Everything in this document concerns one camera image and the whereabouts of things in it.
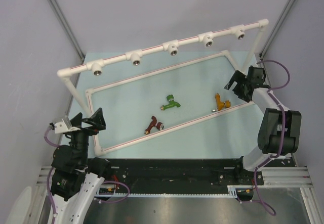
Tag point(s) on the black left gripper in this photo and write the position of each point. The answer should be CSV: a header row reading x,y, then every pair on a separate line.
x,y
97,120

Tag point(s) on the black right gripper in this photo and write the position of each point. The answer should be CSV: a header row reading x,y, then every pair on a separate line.
x,y
239,77

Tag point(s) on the yellow water faucet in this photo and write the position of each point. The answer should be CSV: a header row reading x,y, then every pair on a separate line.
x,y
221,104

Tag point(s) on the white PVC pipe frame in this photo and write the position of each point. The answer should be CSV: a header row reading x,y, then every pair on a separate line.
x,y
96,74

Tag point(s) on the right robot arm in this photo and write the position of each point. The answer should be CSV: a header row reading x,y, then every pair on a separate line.
x,y
279,131

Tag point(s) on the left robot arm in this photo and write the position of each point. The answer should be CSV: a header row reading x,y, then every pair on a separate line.
x,y
74,179

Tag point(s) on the green water faucet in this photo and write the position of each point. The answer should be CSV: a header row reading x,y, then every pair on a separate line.
x,y
171,103

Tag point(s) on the dark red water faucet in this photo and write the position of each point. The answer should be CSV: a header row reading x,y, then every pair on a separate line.
x,y
154,123

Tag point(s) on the light blue table mat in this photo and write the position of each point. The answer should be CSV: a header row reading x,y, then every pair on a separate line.
x,y
128,109

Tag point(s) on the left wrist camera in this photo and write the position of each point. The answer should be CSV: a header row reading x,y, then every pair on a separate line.
x,y
61,124

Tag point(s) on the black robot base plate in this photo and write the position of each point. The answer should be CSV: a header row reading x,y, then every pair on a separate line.
x,y
180,177

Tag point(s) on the aluminium frame post left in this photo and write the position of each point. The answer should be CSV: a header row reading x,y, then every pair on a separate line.
x,y
66,28

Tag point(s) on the aluminium frame post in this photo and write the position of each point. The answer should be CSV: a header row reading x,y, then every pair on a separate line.
x,y
66,28
279,23

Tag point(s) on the aluminium frame post right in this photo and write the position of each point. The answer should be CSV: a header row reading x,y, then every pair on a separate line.
x,y
279,23

